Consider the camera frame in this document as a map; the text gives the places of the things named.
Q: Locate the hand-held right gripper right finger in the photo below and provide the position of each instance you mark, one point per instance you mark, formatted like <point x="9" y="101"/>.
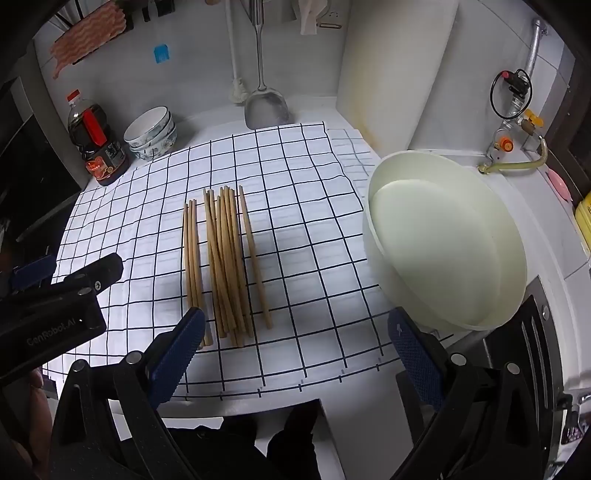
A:
<point x="418" y="364"/>

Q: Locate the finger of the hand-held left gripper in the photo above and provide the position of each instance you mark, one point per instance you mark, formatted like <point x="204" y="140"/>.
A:
<point x="99" y="272"/>
<point x="34" y="273"/>

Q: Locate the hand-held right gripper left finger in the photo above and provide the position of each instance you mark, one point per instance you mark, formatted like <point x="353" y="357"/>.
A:
<point x="178" y="357"/>

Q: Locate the pile of wooden chopsticks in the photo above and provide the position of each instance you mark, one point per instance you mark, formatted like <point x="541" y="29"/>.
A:
<point x="226" y="258"/>

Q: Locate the white plastic basin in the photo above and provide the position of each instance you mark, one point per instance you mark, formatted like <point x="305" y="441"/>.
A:
<point x="438" y="240"/>

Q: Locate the person's left hand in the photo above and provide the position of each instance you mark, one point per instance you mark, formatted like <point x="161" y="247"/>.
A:
<point x="40" y="415"/>

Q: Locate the black appliance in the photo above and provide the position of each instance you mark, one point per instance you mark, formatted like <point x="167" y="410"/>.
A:
<point x="32" y="161"/>

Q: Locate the black gas stove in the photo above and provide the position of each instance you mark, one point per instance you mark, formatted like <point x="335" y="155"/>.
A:
<point x="531" y="332"/>

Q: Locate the dark sauce bottle red cap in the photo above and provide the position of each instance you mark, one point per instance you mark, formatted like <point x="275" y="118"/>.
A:
<point x="99" y="152"/>

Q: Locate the white blue-patterned bowl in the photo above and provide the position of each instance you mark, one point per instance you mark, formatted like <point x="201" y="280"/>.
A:
<point x="147" y="122"/>
<point x="170" y="134"/>
<point x="157" y="155"/>

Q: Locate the white checked cloth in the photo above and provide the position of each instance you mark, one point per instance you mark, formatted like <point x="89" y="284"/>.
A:
<point x="300" y="207"/>

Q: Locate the yellow dish soap bottle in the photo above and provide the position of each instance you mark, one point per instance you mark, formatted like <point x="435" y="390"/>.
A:
<point x="584" y="221"/>

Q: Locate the white hanging spoon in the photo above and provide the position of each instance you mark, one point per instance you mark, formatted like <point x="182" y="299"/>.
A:
<point x="239" y="92"/>

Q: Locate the pink soap dish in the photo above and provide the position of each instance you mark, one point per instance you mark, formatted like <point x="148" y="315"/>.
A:
<point x="558" y="184"/>

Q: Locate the metal spatula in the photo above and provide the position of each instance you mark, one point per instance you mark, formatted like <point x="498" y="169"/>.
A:
<point x="268" y="108"/>

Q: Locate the orange striped hanging cloth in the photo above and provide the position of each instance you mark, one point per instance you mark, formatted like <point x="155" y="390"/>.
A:
<point x="87" y="37"/>

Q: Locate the orange gas regulator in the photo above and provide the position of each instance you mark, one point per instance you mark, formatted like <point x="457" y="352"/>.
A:
<point x="505" y="144"/>

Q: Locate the white cutting board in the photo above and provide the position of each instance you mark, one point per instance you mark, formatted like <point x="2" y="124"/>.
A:
<point x="392" y="69"/>

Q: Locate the beige hanging rag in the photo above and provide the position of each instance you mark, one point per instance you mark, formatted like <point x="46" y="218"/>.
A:
<point x="311" y="16"/>

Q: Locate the metal gas pipe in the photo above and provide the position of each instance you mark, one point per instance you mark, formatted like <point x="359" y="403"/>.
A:
<point x="535" y="50"/>

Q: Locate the blue wall hook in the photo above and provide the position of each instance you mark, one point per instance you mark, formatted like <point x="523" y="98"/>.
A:
<point x="160" y="54"/>

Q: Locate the black wall hook rack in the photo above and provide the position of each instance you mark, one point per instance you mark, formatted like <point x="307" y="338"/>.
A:
<point x="161" y="7"/>

